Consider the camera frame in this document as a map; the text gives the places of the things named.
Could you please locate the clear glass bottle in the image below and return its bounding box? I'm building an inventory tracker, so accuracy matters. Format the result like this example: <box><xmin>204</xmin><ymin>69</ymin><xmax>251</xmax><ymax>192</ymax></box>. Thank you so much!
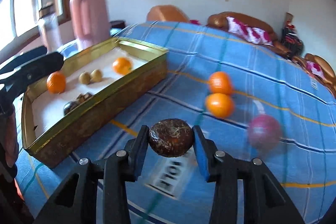
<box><xmin>38</xmin><ymin>2</ymin><xmax>63</xmax><ymax>53</ymax></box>

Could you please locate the pink floral pillow left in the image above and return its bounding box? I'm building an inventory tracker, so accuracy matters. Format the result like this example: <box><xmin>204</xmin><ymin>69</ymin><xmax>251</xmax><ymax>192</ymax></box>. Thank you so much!
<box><xmin>226</xmin><ymin>16</ymin><xmax>273</xmax><ymax>46</ymax></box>

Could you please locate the pink electric kettle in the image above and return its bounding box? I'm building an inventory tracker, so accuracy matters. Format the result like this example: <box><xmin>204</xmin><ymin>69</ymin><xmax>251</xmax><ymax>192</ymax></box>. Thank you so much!
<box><xmin>70</xmin><ymin>0</ymin><xmax>110</xmax><ymax>51</ymax></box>

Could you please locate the person's left hand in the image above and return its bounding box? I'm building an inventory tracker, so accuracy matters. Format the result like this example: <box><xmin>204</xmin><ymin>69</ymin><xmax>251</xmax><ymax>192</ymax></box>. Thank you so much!
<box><xmin>1</xmin><ymin>105</ymin><xmax>19</xmax><ymax>182</ymax></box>

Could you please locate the purple passion fruit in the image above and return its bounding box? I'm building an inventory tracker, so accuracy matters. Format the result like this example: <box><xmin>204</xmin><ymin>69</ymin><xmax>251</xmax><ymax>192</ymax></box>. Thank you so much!
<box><xmin>247</xmin><ymin>100</ymin><xmax>282</xmax><ymax>153</ymax></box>

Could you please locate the gold metal tin tray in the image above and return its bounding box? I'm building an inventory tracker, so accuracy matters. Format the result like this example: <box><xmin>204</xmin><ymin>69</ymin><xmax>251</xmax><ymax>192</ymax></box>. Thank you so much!
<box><xmin>21</xmin><ymin>38</ymin><xmax>168</xmax><ymax>168</ymax></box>

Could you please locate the pink floral armchair pillow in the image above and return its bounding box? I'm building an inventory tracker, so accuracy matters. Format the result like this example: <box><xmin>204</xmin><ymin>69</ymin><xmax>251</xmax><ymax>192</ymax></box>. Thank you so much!
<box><xmin>306</xmin><ymin>60</ymin><xmax>325</xmax><ymax>80</ymax></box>

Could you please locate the blue plaid tablecloth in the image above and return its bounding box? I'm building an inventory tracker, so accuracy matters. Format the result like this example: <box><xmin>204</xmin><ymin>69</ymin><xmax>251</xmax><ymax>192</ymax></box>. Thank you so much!
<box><xmin>17</xmin><ymin>22</ymin><xmax>335</xmax><ymax>223</ymax></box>

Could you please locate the brown leather armchair right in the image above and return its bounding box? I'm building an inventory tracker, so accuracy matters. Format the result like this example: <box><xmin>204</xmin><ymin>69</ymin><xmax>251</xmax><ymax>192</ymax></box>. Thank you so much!
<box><xmin>291</xmin><ymin>53</ymin><xmax>335</xmax><ymax>97</ymax></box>

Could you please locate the dark shelf with items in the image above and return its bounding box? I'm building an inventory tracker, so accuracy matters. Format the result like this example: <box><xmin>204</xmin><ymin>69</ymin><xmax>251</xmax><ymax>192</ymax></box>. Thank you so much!
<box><xmin>280</xmin><ymin>12</ymin><xmax>304</xmax><ymax>57</ymax></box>

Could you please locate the dark brown fruit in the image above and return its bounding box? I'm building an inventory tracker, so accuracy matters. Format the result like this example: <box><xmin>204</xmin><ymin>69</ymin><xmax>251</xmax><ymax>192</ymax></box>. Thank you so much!
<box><xmin>148</xmin><ymin>118</ymin><xmax>195</xmax><ymax>157</ymax></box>
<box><xmin>76</xmin><ymin>92</ymin><xmax>93</xmax><ymax>104</ymax></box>
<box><xmin>63</xmin><ymin>101</ymin><xmax>79</xmax><ymax>115</ymax></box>

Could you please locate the brown leather chair left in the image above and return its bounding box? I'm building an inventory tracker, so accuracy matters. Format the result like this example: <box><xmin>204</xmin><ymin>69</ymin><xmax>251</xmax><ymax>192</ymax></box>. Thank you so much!
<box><xmin>146</xmin><ymin>5</ymin><xmax>190</xmax><ymax>23</ymax></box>

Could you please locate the brown leather long sofa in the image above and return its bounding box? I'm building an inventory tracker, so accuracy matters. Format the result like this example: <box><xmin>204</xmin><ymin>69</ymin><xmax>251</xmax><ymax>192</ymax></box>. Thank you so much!
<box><xmin>207</xmin><ymin>12</ymin><xmax>290</xmax><ymax>59</ymax></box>

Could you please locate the large orange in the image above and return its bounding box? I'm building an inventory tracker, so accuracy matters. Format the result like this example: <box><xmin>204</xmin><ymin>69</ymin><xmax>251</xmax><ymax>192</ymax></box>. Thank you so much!
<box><xmin>46</xmin><ymin>72</ymin><xmax>66</xmax><ymax>94</ymax></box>

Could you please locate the tan longan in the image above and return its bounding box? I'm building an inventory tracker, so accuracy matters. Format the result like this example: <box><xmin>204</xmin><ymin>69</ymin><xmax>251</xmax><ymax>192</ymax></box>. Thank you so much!
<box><xmin>78</xmin><ymin>72</ymin><xmax>91</xmax><ymax>85</ymax></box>
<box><xmin>90</xmin><ymin>69</ymin><xmax>103</xmax><ymax>83</ymax></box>

